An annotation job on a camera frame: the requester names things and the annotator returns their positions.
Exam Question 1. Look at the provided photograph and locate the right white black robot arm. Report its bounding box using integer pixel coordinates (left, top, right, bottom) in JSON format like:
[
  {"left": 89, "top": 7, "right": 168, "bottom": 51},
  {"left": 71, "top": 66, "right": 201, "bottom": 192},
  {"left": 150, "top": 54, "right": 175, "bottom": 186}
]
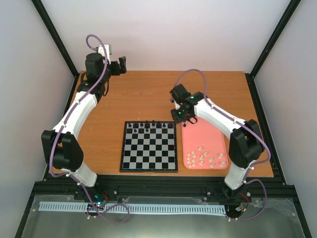
[{"left": 170, "top": 84, "right": 271, "bottom": 190}]

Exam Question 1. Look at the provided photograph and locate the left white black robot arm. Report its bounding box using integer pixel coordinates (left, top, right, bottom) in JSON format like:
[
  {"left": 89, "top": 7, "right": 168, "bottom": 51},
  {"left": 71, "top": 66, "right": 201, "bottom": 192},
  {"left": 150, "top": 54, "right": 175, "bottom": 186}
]
[{"left": 41, "top": 53, "right": 127, "bottom": 200}]

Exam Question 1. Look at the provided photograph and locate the black white chess board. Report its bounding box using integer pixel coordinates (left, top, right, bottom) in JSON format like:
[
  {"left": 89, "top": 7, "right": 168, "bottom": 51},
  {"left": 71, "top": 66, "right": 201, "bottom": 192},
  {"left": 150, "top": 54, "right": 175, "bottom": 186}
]
[{"left": 119, "top": 121, "right": 178, "bottom": 173}]

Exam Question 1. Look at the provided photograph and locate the pink plastic tray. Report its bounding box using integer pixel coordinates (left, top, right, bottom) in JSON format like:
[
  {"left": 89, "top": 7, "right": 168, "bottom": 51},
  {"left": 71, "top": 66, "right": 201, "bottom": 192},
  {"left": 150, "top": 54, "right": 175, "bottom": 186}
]
[{"left": 181, "top": 118, "right": 228, "bottom": 170}]

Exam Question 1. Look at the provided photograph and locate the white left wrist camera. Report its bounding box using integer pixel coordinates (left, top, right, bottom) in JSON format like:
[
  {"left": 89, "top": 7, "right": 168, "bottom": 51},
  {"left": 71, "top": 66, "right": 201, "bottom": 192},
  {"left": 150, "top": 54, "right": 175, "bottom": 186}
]
[{"left": 97, "top": 44, "right": 112, "bottom": 64}]

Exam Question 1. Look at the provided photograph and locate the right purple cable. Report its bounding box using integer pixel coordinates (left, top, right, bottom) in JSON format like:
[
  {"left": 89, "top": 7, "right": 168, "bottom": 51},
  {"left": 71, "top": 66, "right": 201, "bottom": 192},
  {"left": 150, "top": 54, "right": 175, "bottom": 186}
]
[{"left": 176, "top": 68, "right": 271, "bottom": 221}]

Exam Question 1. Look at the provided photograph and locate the left black frame post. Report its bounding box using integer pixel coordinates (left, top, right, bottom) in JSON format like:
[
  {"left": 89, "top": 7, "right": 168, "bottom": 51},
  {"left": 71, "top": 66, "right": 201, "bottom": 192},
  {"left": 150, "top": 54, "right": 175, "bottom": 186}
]
[{"left": 31, "top": 0, "right": 79, "bottom": 77}]

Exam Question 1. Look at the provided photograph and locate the black frame post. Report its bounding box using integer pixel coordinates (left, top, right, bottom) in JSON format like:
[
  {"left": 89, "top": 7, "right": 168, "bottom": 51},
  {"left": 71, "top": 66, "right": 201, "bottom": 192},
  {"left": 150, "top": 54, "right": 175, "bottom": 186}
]
[
  {"left": 250, "top": 0, "right": 301, "bottom": 80},
  {"left": 31, "top": 0, "right": 79, "bottom": 77}
]

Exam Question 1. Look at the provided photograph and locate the black aluminium frame base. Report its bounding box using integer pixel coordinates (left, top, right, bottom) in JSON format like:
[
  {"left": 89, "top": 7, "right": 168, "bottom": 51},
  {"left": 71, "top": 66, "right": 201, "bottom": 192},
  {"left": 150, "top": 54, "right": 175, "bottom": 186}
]
[{"left": 32, "top": 173, "right": 298, "bottom": 206}]

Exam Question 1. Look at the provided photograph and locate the light blue slotted cable duct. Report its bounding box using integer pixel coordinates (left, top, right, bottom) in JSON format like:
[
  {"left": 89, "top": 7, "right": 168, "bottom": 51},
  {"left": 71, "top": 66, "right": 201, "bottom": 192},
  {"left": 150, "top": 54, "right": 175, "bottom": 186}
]
[{"left": 38, "top": 201, "right": 226, "bottom": 216}]

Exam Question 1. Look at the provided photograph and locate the right black frame post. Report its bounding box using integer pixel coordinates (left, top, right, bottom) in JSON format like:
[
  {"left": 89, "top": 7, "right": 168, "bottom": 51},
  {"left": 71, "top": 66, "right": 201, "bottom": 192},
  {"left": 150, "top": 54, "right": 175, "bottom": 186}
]
[{"left": 250, "top": 0, "right": 301, "bottom": 80}]

